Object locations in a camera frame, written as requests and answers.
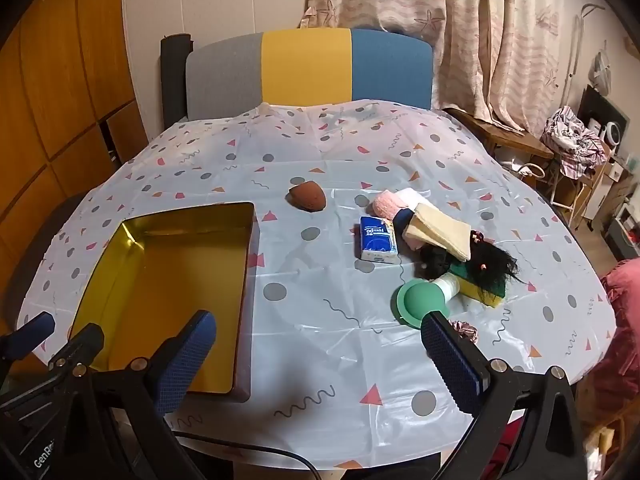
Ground black cable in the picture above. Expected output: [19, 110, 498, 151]
[172, 429, 321, 480]

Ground wooden side table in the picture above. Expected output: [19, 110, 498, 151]
[442, 106, 556, 167]

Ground green and yellow sponge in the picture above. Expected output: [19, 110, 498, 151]
[446, 262, 507, 309]

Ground black hair piece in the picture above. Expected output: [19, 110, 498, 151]
[450, 230, 526, 293]

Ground grey yellow blue headboard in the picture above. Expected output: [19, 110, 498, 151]
[185, 27, 433, 121]

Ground pink rolled towel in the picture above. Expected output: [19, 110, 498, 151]
[372, 189, 426, 252]

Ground gold tin box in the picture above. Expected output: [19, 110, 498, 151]
[67, 201, 262, 405]

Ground brown makeup sponge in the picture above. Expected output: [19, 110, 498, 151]
[286, 181, 327, 212]

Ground black monitor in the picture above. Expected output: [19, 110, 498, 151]
[580, 85, 631, 136]

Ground navy band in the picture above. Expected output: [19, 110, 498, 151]
[392, 210, 416, 241]

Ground green and white bottle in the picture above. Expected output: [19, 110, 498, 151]
[396, 274, 463, 330]

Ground white standing fan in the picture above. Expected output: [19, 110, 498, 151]
[587, 42, 615, 96]

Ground pile of clothes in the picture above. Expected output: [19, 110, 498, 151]
[544, 106, 608, 177]

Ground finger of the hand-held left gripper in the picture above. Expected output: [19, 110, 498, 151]
[0, 311, 56, 362]
[47, 322, 105, 368]

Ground pink scrunchie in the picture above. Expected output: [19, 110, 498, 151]
[447, 319, 481, 343]

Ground pale yellow folded cloth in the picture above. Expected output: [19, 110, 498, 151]
[402, 205, 472, 262]

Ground patterned plastic tablecloth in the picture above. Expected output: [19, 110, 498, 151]
[17, 100, 618, 471]

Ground beige patterned curtain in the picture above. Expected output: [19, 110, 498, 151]
[305, 0, 586, 133]

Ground pink cloth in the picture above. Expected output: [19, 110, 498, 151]
[600, 257, 640, 376]

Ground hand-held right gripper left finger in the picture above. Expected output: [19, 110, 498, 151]
[52, 309, 219, 480]

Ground blue tissue pack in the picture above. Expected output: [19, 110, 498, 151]
[359, 216, 399, 263]

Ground white wire rack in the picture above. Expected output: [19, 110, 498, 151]
[550, 152, 611, 228]

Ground orange wooden wardrobe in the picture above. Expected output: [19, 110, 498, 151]
[0, 0, 151, 281]

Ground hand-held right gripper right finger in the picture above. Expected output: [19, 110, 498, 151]
[420, 310, 588, 480]

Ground white folded cloth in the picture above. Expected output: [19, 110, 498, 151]
[395, 187, 433, 211]

